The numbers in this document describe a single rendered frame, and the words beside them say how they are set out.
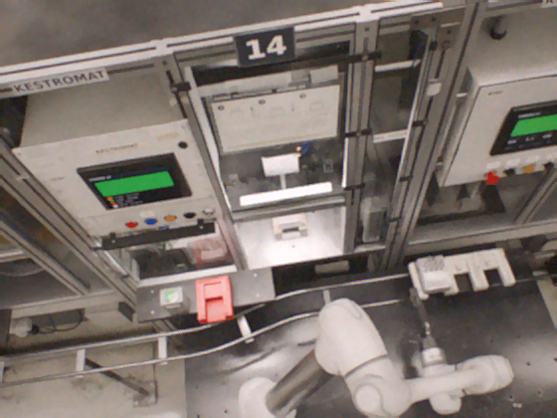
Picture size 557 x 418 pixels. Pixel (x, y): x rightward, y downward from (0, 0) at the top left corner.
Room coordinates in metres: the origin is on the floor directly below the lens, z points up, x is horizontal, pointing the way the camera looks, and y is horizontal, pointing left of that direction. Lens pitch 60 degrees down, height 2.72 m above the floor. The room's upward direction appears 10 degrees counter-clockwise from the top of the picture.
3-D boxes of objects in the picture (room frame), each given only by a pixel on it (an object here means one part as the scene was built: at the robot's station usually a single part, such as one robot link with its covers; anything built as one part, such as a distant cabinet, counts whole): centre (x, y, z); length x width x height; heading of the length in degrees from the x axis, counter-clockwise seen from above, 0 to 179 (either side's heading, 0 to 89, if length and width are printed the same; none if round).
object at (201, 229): (0.76, 0.38, 1.37); 0.36 x 0.04 x 0.04; 89
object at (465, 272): (0.63, -0.66, 0.84); 0.36 x 0.14 x 0.10; 89
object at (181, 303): (0.70, 0.43, 0.97); 0.08 x 0.08 x 0.12; 89
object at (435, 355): (0.34, -0.45, 0.88); 0.09 x 0.06 x 0.09; 89
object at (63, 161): (0.90, 0.37, 1.60); 0.42 x 0.29 x 0.46; 89
